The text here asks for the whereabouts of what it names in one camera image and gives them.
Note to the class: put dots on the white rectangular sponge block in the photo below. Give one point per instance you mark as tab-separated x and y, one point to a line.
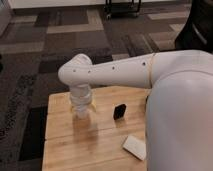
135	146

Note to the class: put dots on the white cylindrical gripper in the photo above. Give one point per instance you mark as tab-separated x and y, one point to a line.
81	95

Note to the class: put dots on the black office chair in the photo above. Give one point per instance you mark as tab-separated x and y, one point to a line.
197	33

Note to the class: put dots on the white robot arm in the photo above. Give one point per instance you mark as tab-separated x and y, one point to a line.
179	109

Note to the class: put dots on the wooden table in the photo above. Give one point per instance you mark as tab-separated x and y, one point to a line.
95	142

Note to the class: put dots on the small black box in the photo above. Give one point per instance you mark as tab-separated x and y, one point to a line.
119	111

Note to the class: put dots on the white plastic cup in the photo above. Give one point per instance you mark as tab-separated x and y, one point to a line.
82	112

